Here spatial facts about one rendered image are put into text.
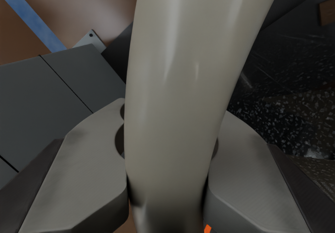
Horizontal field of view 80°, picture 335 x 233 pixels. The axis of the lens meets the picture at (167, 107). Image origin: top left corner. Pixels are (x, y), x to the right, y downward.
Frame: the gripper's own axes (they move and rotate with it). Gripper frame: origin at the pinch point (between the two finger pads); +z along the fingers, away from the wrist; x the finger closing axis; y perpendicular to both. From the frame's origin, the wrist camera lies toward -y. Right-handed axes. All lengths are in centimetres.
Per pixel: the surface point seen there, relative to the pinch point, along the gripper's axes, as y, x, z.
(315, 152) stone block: 17.4, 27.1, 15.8
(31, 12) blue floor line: 7, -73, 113
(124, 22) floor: 9, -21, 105
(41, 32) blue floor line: 17, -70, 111
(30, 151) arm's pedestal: 32, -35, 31
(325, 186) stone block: 25.5, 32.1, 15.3
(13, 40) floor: 22, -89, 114
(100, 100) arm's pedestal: 38, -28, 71
